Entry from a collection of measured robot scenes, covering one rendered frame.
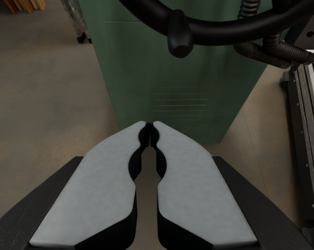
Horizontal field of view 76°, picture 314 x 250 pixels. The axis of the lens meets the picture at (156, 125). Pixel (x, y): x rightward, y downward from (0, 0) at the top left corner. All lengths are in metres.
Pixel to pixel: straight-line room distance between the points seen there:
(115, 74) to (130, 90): 0.07
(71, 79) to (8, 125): 0.38
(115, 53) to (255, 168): 0.74
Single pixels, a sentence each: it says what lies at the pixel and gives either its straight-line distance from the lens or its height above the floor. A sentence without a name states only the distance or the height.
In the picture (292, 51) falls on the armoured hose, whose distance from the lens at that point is 0.44.
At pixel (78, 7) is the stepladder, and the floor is 0.22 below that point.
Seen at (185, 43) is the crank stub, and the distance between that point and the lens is 0.20.
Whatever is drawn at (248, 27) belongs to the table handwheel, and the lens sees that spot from 0.28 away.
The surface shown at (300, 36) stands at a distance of 0.54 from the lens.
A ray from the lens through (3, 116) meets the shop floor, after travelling 1.26.
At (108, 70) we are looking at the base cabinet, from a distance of 0.56.
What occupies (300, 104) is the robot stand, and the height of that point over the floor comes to 0.15.
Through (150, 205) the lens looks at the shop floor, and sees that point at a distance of 0.84.
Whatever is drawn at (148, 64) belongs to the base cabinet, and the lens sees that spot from 0.53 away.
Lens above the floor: 0.83
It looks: 59 degrees down
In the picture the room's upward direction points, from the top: straight up
